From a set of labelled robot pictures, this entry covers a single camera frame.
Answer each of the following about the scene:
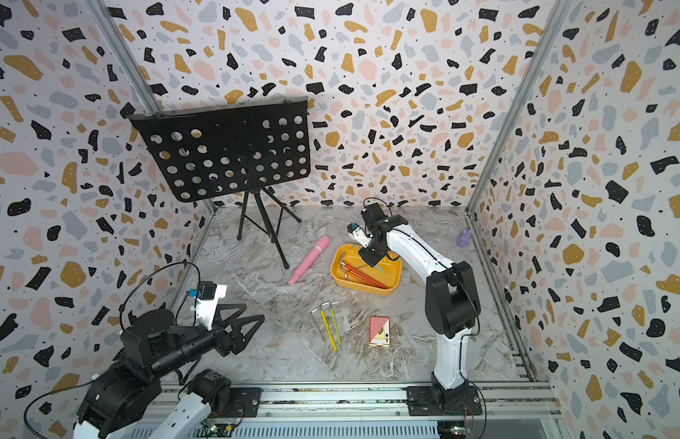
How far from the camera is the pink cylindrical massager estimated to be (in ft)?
3.26

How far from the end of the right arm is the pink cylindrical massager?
27 cm

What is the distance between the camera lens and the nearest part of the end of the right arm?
68 cm
